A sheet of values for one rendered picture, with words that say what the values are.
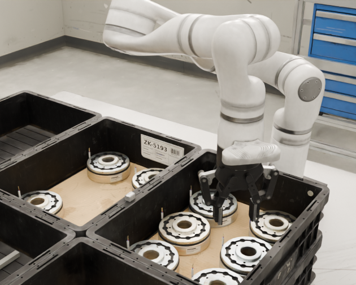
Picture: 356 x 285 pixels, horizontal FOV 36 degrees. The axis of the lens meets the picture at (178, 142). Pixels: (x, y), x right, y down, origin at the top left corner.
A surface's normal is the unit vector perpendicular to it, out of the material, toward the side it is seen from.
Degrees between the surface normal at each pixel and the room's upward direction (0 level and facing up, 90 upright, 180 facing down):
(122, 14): 64
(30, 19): 90
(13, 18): 90
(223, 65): 107
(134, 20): 70
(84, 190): 0
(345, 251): 0
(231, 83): 103
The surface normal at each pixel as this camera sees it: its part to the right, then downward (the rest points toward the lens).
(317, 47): -0.55, 0.38
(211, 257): 0.00, -0.89
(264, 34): 0.57, -0.09
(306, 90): 0.22, 0.52
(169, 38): -0.76, 0.32
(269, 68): 0.57, 0.56
